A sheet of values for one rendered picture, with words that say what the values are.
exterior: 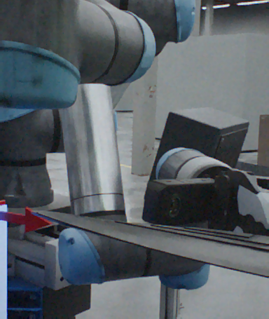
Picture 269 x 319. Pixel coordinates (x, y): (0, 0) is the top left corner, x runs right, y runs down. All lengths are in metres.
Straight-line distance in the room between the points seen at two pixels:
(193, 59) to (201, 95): 0.78
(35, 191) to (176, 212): 0.63
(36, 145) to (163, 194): 0.64
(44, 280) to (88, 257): 0.41
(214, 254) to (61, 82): 0.16
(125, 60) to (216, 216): 0.20
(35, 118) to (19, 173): 0.12
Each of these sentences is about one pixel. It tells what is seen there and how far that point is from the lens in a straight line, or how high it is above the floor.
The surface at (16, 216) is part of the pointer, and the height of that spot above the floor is 1.18.
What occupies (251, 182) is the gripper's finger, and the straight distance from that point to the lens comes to 0.53.
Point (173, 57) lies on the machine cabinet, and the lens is 11.59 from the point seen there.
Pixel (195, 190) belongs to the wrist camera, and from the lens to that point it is 0.58.
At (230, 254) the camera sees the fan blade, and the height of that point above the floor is 1.19.
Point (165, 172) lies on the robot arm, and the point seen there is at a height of 1.19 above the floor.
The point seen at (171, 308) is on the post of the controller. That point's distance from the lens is 1.06.
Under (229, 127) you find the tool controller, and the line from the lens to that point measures 1.07.
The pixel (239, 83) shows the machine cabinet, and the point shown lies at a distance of 10.28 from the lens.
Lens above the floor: 1.31
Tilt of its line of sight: 6 degrees down
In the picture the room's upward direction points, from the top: 2 degrees clockwise
